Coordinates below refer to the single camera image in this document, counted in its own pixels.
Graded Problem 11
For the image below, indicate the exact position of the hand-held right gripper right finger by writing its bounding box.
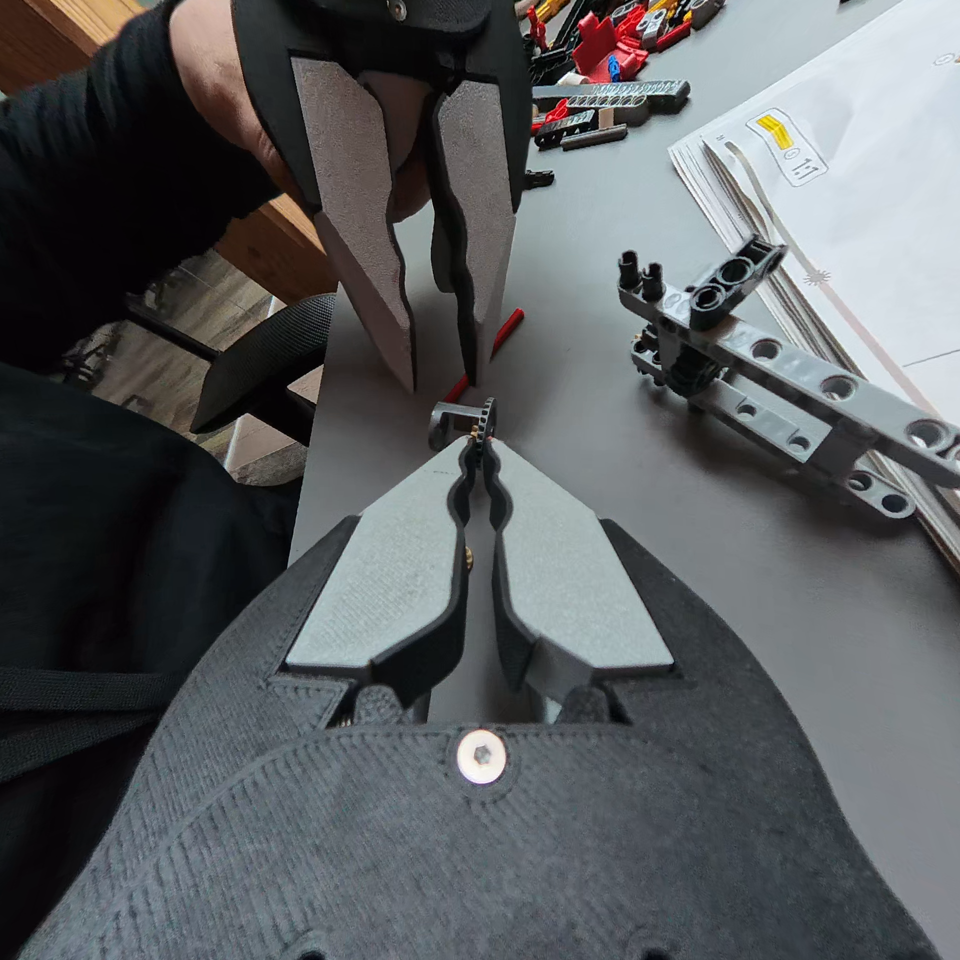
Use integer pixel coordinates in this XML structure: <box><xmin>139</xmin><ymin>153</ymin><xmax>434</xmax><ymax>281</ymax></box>
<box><xmin>482</xmin><ymin>436</ymin><xmax>676</xmax><ymax>723</ymax></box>

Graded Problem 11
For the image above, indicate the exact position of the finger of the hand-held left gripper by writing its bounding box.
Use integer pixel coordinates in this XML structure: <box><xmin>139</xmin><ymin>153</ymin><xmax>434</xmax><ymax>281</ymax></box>
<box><xmin>288</xmin><ymin>56</ymin><xmax>418</xmax><ymax>395</ymax></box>
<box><xmin>431</xmin><ymin>77</ymin><xmax>519</xmax><ymax>388</ymax></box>

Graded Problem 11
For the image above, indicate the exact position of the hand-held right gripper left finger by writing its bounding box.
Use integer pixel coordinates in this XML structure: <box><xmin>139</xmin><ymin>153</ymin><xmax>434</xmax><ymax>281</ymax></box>
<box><xmin>287</xmin><ymin>435</ymin><xmax>481</xmax><ymax>708</ymax></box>

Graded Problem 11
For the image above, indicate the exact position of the grey lego differential gear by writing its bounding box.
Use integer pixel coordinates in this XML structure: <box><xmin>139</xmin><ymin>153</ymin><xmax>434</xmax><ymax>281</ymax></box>
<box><xmin>429</xmin><ymin>397</ymin><xmax>502</xmax><ymax>453</ymax></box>

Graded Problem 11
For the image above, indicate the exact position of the person's left forearm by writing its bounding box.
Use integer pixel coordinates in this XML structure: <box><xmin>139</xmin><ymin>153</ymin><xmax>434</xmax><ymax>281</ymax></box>
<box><xmin>0</xmin><ymin>0</ymin><xmax>282</xmax><ymax>365</ymax></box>

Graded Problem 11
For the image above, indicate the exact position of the red lego axle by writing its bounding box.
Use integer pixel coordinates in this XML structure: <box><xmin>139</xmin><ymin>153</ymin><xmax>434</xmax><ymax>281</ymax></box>
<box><xmin>441</xmin><ymin>307</ymin><xmax>526</xmax><ymax>405</ymax></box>

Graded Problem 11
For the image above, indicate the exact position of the pile of loose lego pieces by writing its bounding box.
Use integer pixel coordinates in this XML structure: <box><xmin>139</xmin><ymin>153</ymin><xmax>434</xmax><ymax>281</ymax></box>
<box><xmin>517</xmin><ymin>0</ymin><xmax>729</xmax><ymax>153</ymax></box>

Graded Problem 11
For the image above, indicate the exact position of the lego instruction booklet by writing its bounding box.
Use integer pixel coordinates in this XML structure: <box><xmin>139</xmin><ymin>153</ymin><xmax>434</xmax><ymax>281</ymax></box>
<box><xmin>666</xmin><ymin>0</ymin><xmax>960</xmax><ymax>579</ymax></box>

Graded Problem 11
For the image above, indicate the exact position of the person's left hand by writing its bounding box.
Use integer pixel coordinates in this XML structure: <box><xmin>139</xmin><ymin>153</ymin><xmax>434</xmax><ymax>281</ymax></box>
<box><xmin>168</xmin><ymin>0</ymin><xmax>440</xmax><ymax>225</ymax></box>

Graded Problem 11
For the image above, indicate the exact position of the brown wooden cabinet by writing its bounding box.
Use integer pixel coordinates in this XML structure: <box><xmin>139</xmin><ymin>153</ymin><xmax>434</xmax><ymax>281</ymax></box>
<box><xmin>0</xmin><ymin>0</ymin><xmax>339</xmax><ymax>305</ymax></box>

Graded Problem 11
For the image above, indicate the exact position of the black office chair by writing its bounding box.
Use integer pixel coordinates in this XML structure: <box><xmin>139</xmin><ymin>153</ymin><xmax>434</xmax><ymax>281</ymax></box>
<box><xmin>123</xmin><ymin>292</ymin><xmax>339</xmax><ymax>453</ymax></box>

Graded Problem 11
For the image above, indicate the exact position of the grey lego frame assembly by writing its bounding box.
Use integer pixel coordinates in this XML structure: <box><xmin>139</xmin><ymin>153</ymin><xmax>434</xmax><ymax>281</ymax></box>
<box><xmin>615</xmin><ymin>234</ymin><xmax>960</xmax><ymax>524</ymax></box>

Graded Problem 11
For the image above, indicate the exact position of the black lanyard strap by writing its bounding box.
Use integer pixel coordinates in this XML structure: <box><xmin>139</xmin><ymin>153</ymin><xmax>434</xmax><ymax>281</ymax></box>
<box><xmin>0</xmin><ymin>666</ymin><xmax>185</xmax><ymax>785</ymax></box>

